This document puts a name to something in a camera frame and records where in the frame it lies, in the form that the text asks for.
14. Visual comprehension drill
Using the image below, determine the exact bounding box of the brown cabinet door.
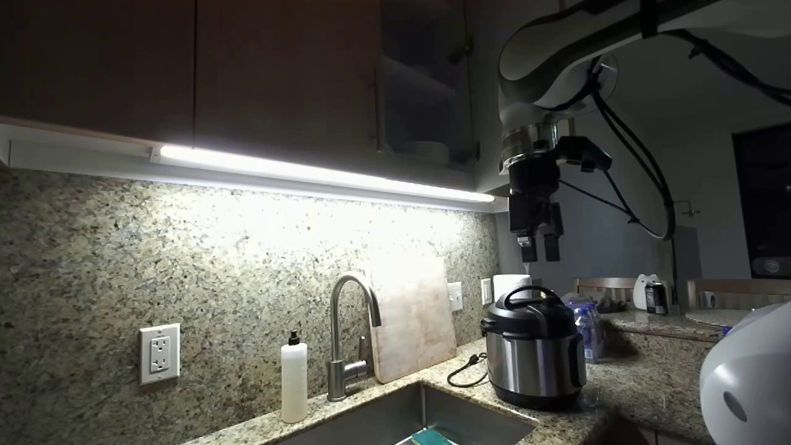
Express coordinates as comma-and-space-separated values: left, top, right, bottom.
0, 0, 196, 141
196, 0, 381, 160

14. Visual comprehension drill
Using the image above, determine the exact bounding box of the brown middle cabinet door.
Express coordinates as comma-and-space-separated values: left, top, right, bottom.
196, 0, 381, 160

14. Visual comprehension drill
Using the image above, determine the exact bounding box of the stainless steel sink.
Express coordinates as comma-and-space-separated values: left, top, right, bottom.
270, 383, 532, 445

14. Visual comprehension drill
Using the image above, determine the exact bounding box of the under-cabinet light strip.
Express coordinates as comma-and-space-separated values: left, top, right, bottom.
153, 144, 493, 206

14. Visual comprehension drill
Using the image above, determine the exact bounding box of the steel pressure cooker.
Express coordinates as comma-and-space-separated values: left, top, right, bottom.
479, 285, 587, 411

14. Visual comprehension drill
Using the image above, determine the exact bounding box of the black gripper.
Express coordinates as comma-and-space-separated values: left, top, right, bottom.
506, 137, 613, 263

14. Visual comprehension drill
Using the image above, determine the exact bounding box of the wooden cutting board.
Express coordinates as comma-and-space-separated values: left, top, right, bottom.
368, 254, 458, 383

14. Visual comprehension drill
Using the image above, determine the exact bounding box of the black power cord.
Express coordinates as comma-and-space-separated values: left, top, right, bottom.
444, 352, 489, 391

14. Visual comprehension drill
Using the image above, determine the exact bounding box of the dark window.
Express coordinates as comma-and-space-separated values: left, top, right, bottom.
735, 124, 791, 279

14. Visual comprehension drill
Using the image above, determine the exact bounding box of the brown left cabinet door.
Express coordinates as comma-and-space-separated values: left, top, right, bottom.
0, 0, 196, 141

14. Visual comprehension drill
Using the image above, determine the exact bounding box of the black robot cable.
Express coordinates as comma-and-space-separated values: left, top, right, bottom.
562, 28, 791, 242

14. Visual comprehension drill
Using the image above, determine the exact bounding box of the steel kitchen faucet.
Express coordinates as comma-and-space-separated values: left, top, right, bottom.
326, 273, 386, 405

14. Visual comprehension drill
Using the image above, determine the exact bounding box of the white coffee machine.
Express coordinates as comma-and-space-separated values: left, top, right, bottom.
634, 275, 671, 316

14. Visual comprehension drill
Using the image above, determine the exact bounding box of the white light switch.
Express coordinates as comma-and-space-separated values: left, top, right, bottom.
448, 281, 465, 312

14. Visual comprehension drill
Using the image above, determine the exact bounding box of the white soap dispenser bottle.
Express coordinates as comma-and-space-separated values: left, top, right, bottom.
279, 331, 307, 423

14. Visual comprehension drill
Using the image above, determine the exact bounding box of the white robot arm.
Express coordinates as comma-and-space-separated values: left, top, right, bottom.
498, 0, 788, 263

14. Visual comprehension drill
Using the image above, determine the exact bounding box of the white wall outlet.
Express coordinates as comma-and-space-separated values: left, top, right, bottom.
142, 323, 180, 385

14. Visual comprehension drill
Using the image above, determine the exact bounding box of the teal sponge in sink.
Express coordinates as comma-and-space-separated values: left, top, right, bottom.
396, 428, 458, 445

